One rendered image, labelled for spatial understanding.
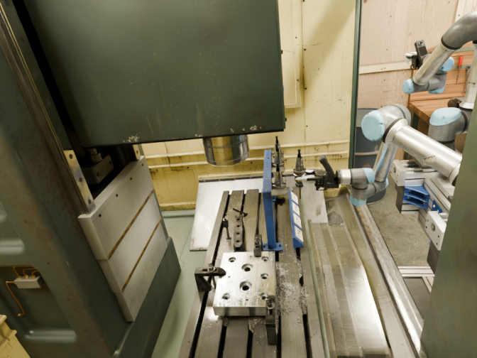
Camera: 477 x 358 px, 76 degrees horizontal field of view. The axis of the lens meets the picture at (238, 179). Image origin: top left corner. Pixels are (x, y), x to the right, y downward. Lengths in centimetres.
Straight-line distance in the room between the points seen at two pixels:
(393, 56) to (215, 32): 303
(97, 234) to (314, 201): 143
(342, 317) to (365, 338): 11
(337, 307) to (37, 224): 120
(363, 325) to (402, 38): 292
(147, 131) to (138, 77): 16
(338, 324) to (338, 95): 131
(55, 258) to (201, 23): 79
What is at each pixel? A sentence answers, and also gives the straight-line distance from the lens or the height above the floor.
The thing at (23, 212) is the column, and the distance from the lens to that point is 103.
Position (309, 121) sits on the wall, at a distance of 211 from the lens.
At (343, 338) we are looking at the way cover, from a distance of 147.
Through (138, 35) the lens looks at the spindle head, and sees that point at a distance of 93.
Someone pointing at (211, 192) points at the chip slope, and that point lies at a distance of 225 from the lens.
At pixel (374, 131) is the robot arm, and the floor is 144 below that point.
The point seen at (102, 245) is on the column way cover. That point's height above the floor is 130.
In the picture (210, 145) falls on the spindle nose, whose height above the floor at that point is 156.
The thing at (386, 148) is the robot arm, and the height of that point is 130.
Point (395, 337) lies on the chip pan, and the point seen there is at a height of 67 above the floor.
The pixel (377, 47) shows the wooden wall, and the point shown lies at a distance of 370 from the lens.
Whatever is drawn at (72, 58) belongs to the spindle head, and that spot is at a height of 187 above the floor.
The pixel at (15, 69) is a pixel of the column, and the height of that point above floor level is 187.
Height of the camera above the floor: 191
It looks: 28 degrees down
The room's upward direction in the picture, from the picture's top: 8 degrees counter-clockwise
